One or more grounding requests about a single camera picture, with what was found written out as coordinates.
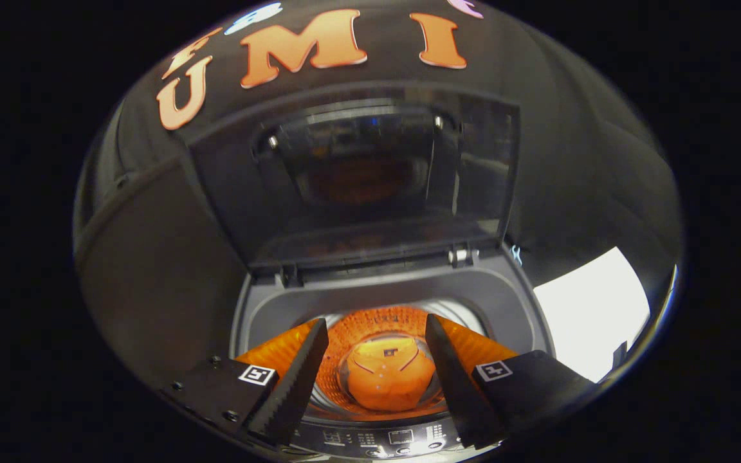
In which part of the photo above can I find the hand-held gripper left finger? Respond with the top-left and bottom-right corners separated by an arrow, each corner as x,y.
161,318 -> 330,448

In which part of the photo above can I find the orange polo shirt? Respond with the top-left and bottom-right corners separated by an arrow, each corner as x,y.
343,333 -> 438,413

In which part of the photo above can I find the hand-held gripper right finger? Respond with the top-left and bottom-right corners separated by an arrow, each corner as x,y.
425,314 -> 596,449

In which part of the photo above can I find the dark washing machine lid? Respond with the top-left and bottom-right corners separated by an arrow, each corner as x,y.
186,82 -> 521,285

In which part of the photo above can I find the dark grey washing machine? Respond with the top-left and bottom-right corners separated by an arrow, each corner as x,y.
229,246 -> 556,460

